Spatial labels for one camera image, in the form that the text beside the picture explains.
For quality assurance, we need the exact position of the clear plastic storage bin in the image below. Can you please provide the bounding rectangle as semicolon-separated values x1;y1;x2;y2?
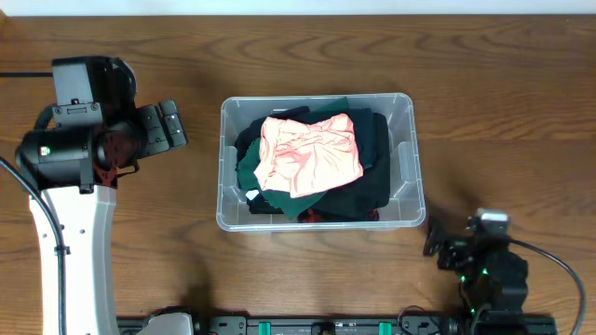
216;93;427;233

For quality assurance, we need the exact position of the black garment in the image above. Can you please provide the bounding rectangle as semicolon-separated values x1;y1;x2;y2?
235;101;390;222

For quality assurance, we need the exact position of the dark green garment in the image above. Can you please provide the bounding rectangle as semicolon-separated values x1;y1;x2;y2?
236;96;373;221

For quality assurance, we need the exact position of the red navy plaid shirt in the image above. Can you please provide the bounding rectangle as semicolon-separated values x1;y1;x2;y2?
297;208;379;223

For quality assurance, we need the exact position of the dark navy garment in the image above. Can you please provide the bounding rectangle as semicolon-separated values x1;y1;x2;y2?
295;108;376;169

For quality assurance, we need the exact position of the pink garment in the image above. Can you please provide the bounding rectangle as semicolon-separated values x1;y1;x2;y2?
254;114;364;198

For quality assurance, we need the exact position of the black cloth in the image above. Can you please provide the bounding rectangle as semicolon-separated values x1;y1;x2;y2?
246;189;282;214

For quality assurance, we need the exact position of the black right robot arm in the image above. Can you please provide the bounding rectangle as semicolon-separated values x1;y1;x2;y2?
423;210;528;313

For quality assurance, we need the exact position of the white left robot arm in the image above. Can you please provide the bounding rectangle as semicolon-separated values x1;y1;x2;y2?
16;100;187;334

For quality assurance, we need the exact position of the black mounting rail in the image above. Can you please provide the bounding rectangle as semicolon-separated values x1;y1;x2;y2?
115;315;558;335

